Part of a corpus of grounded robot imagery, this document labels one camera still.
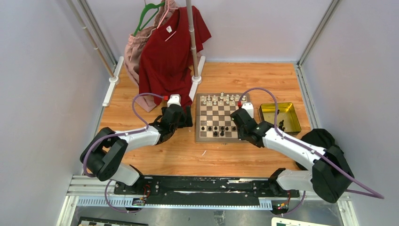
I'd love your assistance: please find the wooden chess board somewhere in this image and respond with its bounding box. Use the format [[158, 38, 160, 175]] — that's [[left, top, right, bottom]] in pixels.
[[195, 93, 243, 144]]

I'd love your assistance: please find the green clothes hanger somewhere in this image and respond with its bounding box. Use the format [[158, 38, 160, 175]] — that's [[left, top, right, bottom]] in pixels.
[[132, 1, 166, 36]]

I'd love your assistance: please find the white clothes rack frame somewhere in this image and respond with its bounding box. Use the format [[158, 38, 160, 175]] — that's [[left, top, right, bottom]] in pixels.
[[67, 0, 206, 107]]

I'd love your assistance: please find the pink garment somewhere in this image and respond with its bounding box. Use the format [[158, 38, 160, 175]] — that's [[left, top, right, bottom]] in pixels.
[[124, 0, 178, 113]]

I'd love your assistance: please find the black cloth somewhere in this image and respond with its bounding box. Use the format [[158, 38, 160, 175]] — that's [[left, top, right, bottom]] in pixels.
[[295, 128, 337, 170]]

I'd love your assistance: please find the red t-shirt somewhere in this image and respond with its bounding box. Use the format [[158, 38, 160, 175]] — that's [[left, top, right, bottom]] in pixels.
[[138, 7, 193, 107]]

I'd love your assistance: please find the white chess piece row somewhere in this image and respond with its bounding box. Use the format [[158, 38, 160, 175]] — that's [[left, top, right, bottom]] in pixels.
[[197, 92, 242, 106]]

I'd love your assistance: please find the black mounting rail base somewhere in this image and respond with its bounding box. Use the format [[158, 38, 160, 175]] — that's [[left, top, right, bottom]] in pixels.
[[114, 175, 300, 207]]

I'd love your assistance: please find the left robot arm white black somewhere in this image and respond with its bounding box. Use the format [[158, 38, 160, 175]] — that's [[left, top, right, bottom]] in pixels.
[[80, 104, 193, 194]]

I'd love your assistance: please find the gold metal tray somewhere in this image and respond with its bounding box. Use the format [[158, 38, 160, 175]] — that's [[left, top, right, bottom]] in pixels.
[[259, 102, 302, 136]]

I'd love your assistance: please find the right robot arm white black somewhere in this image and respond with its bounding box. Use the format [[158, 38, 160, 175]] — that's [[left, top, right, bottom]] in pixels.
[[231, 108, 353, 203]]

